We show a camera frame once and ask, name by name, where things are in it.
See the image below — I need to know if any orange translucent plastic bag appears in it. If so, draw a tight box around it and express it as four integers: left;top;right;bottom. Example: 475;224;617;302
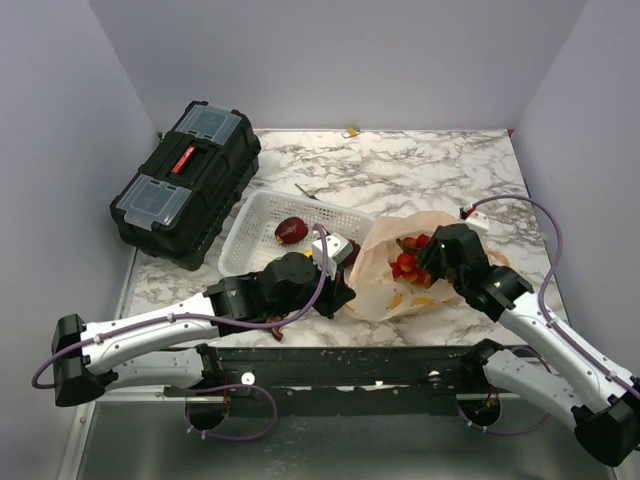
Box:
342;210;511;324

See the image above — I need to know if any black plastic toolbox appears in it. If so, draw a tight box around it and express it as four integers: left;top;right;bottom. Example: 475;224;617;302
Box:
110;101;261;271

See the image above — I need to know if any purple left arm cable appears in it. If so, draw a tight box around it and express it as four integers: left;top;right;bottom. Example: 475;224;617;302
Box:
31;223;331;442

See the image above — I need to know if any dark maroon fake fruit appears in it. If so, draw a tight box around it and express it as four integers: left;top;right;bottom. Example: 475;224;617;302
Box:
346;240;361;264

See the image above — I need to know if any brown faucet tap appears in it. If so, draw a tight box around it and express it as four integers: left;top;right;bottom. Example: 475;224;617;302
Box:
267;316;284;342

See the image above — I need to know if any red fake apple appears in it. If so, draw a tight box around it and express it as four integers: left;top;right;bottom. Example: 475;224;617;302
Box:
274;217;309;245

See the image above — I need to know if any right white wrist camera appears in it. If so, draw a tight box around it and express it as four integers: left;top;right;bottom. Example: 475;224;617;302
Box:
464;211;489;236

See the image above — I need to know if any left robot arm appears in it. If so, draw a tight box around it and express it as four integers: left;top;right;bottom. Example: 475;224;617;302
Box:
52;253;355;407

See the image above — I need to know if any white plastic basket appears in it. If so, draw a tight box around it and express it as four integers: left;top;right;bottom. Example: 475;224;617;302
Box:
218;189;374;277

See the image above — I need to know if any black mounting rail base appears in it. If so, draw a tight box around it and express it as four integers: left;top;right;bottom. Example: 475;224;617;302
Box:
186;341;497;422

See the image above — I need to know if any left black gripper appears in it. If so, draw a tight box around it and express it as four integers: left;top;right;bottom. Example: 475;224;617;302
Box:
268;255;356;320

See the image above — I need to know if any small grey hex key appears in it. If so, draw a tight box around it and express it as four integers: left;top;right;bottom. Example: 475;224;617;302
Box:
294;183;320;201

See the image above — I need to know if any aluminium rail extrusion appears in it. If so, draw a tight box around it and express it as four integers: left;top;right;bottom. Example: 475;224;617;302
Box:
96;388;171;402

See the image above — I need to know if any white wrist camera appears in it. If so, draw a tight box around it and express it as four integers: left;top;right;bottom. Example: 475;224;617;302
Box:
464;211;489;236
311;234;353;279

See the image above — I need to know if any red fake cherry bunch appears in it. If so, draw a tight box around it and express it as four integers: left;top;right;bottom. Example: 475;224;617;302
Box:
389;234;434;289

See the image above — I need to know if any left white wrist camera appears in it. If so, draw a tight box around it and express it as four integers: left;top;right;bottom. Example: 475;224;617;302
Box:
311;234;353;279

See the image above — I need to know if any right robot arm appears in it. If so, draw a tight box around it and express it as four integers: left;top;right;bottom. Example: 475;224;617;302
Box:
418;223;639;467

